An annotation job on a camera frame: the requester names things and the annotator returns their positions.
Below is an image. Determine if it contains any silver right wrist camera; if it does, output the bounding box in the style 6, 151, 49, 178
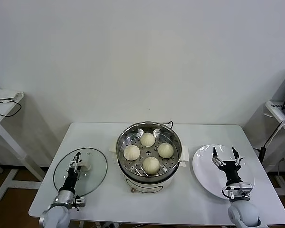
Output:
222, 181, 254, 200

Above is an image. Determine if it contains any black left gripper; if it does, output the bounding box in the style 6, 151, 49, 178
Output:
60, 152, 83, 190

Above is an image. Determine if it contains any white side table with cloth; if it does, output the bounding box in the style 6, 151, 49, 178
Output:
0, 91, 47, 202

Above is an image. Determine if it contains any stainless steel steamer basket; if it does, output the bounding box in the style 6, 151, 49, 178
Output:
108, 121, 190, 179

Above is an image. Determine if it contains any glass lid with cream handle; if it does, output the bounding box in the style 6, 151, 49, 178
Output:
53, 147, 108, 197

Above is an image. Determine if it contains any black laptop cable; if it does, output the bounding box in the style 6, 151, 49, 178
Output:
263, 129, 280, 149

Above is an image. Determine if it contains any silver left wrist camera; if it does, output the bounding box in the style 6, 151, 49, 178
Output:
70, 195, 87, 212

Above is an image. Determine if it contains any white round plate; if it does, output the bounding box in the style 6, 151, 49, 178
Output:
192, 144, 256, 200

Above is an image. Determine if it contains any white steamed baozi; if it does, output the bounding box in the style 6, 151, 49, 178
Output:
123, 144, 141, 161
142, 156, 161, 176
140, 132, 156, 148
157, 142, 174, 159

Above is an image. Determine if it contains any white folded cloth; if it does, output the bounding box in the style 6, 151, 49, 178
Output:
0, 89, 26, 104

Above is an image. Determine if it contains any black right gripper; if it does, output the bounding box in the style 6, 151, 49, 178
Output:
211, 146, 243, 187

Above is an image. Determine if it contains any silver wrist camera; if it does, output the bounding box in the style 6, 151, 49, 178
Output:
70, 195, 87, 212
222, 181, 254, 200

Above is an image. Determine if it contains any thin black looped cable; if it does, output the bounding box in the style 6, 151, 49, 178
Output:
0, 98, 22, 117

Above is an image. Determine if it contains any cream electric cooker base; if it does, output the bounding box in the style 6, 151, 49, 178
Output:
113, 152, 188, 194

